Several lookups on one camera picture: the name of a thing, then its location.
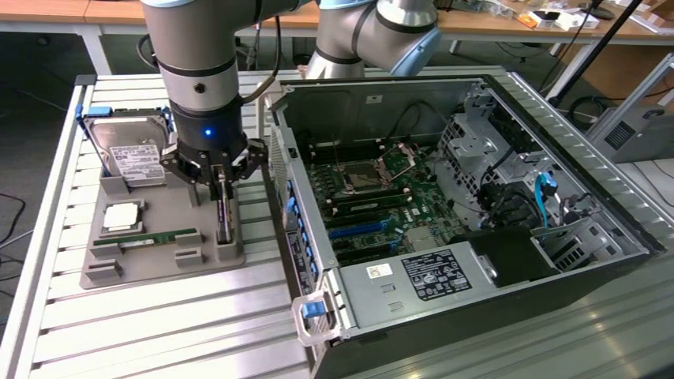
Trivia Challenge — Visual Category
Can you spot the grey case clamp bracket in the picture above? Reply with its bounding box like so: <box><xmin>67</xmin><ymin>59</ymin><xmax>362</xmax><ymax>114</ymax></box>
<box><xmin>291</xmin><ymin>294</ymin><xmax>340</xmax><ymax>347</ymax></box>
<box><xmin>257</xmin><ymin>81</ymin><xmax>290</xmax><ymax>112</ymax></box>

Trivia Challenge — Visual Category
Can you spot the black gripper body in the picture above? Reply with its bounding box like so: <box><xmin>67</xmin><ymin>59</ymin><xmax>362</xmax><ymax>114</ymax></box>
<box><xmin>171</xmin><ymin>103</ymin><xmax>250</xmax><ymax>167</ymax></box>

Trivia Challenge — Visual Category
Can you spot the blue SATA wire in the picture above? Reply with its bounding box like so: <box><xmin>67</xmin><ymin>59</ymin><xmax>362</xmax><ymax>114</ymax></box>
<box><xmin>532</xmin><ymin>171</ymin><xmax>558</xmax><ymax>230</ymax></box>

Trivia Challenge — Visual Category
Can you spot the grey parts rack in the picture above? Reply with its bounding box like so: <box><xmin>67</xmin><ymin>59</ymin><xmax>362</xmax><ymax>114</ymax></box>
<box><xmin>78</xmin><ymin>132</ymin><xmax>249</xmax><ymax>291</ymax></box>

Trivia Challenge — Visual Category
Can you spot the metal socket cover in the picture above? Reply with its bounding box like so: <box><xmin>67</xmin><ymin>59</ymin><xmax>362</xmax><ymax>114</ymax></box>
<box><xmin>373</xmin><ymin>144</ymin><xmax>422</xmax><ymax>185</ymax></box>

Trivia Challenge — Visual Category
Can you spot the grey power supply unit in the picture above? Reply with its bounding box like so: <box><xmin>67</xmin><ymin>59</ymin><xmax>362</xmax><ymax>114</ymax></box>
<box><xmin>337</xmin><ymin>240</ymin><xmax>500</xmax><ymax>331</ymax></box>

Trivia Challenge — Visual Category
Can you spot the green motherboard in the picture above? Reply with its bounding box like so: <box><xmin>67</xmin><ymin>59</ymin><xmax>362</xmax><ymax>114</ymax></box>
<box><xmin>305</xmin><ymin>136</ymin><xmax>476</xmax><ymax>268</ymax></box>

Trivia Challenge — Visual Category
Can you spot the black wire bundle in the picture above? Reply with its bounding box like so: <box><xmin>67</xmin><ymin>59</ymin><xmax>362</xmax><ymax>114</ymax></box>
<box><xmin>477</xmin><ymin>183</ymin><xmax>545</xmax><ymax>232</ymax></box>

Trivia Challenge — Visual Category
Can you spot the green RAM stick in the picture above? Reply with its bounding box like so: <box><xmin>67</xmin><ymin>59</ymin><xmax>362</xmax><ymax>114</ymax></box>
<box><xmin>93</xmin><ymin>227</ymin><xmax>199</xmax><ymax>248</ymax></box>

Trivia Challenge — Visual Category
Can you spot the black graphics card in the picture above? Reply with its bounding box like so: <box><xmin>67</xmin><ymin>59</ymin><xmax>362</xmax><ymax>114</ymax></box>
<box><xmin>213</xmin><ymin>173</ymin><xmax>238</xmax><ymax>245</ymax></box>

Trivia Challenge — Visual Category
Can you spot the long wooden desk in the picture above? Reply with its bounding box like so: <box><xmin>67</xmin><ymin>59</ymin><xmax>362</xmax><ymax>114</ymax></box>
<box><xmin>0</xmin><ymin>0</ymin><xmax>322</xmax><ymax>76</ymax></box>

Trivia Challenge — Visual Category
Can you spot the blue expansion slot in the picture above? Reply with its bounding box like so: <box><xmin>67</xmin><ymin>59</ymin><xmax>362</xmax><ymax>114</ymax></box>
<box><xmin>328</xmin><ymin>221</ymin><xmax>389</xmax><ymax>240</ymax></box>

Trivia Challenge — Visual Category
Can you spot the grey computer tower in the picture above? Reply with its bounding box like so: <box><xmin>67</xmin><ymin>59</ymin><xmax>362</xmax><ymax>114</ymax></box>
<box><xmin>588</xmin><ymin>53</ymin><xmax>674</xmax><ymax>163</ymax></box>

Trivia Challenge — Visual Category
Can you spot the black installed RAM stick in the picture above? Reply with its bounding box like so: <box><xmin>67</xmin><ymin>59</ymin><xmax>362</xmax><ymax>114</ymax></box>
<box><xmin>332</xmin><ymin>193</ymin><xmax>416</xmax><ymax>216</ymax></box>

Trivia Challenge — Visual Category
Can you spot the silver chipset heatsink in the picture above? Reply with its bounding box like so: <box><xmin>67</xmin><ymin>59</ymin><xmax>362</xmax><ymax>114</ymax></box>
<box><xmin>404</xmin><ymin>227</ymin><xmax>440</xmax><ymax>253</ymax></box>

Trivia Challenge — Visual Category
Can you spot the metal drive cage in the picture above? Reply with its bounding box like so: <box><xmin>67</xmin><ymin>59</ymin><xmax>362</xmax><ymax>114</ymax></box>
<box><xmin>437</xmin><ymin>84</ymin><xmax>538</xmax><ymax>186</ymax></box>

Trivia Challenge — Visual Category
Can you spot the wooden desk with clutter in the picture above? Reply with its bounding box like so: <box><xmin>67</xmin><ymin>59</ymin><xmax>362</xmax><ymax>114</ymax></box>
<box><xmin>442</xmin><ymin>0</ymin><xmax>674</xmax><ymax>99</ymax></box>

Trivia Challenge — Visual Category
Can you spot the black expansion slot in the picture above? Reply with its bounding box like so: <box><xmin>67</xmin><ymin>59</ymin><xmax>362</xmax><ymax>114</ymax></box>
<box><xmin>330</xmin><ymin>236</ymin><xmax>396</xmax><ymax>253</ymax></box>
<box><xmin>336</xmin><ymin>248</ymin><xmax>405</xmax><ymax>266</ymax></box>

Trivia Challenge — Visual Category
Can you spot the hard disk in blue carrier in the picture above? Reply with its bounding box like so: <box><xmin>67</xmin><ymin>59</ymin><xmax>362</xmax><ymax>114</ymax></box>
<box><xmin>73</xmin><ymin>104</ymin><xmax>183</xmax><ymax>189</ymax></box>

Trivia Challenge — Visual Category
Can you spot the black round object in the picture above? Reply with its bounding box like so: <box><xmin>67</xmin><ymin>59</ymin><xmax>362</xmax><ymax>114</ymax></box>
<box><xmin>577</xmin><ymin>1</ymin><xmax>616</xmax><ymax>21</ymax></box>

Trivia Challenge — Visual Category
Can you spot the black plastic shroud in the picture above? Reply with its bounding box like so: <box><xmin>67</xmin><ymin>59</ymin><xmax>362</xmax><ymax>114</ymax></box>
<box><xmin>448</xmin><ymin>227</ymin><xmax>561</xmax><ymax>288</ymax></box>

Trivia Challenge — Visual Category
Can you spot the open black PC case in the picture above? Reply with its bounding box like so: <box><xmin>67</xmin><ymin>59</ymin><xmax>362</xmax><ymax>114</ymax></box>
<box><xmin>255</xmin><ymin>73</ymin><xmax>668</xmax><ymax>379</ymax></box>

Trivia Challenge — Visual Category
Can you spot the black tripod pole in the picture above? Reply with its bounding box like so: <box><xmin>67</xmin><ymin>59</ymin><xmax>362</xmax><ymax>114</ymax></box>
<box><xmin>548</xmin><ymin>0</ymin><xmax>647</xmax><ymax>107</ymax></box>

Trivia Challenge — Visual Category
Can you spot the metal disk bay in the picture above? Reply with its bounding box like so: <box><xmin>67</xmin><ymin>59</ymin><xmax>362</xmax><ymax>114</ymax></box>
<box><xmin>529</xmin><ymin>219</ymin><xmax>628</xmax><ymax>273</ymax></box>

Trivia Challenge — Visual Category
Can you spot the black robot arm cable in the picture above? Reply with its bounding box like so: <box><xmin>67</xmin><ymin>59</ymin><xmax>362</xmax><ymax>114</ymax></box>
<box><xmin>241</xmin><ymin>13</ymin><xmax>282</xmax><ymax>107</ymax></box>

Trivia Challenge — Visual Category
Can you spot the silver CPU chip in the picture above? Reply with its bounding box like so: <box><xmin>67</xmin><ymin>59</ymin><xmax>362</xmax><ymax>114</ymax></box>
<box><xmin>103</xmin><ymin>204</ymin><xmax>142</xmax><ymax>231</ymax></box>

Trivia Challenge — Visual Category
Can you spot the black RAM slot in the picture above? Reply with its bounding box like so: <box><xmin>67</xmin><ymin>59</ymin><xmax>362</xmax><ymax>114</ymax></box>
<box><xmin>312</xmin><ymin>149</ymin><xmax>384</xmax><ymax>163</ymax></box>
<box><xmin>308</xmin><ymin>140</ymin><xmax>386</xmax><ymax>153</ymax></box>

